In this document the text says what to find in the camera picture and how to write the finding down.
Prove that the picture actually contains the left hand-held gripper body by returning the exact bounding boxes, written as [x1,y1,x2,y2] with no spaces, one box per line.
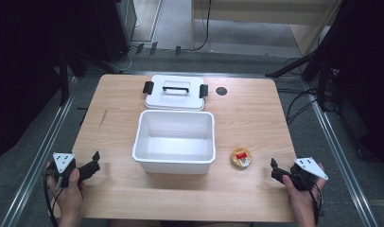
[46,152,87,189]

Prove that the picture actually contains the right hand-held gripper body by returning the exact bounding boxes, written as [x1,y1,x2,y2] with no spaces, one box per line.
[288,156,329,193]

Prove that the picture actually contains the round yellow tin red label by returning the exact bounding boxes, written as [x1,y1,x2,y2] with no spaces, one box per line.
[230,147,253,170]

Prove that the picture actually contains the white plastic storage box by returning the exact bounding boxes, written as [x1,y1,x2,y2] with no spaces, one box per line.
[131,109,218,176]

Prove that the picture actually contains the person's right hand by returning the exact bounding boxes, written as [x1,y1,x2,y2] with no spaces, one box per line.
[281,174,326,218]

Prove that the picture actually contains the person's left hand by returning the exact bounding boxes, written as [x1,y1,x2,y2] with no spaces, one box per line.
[46,168,87,218]

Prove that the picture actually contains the black metal stand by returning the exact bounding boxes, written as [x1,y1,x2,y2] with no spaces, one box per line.
[56,44,122,107]

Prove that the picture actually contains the black curtain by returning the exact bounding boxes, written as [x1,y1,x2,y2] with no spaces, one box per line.
[319,0,384,168]
[0,0,101,164]

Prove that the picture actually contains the black tripod stand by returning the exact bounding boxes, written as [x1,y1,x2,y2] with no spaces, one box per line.
[265,0,355,112]

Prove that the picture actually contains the dark cabinet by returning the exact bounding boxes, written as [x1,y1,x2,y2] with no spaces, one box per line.
[94,0,138,63]

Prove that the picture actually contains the light wooden furniture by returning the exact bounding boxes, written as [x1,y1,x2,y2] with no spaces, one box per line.
[190,0,343,57]

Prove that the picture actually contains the metal floor rail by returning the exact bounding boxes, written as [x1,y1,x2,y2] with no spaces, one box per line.
[0,76,79,227]
[305,83,381,227]

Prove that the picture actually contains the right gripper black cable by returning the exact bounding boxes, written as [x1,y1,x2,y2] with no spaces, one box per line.
[302,176,324,226]

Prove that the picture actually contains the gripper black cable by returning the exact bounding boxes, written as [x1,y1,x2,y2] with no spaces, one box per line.
[302,176,324,226]
[43,169,64,227]

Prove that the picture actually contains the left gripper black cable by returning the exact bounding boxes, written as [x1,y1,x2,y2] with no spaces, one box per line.
[43,169,64,227]

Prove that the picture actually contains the black floor cables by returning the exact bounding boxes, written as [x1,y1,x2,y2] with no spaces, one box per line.
[276,56,340,126]

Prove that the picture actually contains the white lid with black handle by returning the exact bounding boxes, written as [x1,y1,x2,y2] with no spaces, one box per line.
[142,74,210,113]

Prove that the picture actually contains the hanging black cable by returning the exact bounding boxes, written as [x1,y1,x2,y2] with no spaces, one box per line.
[194,0,213,52]

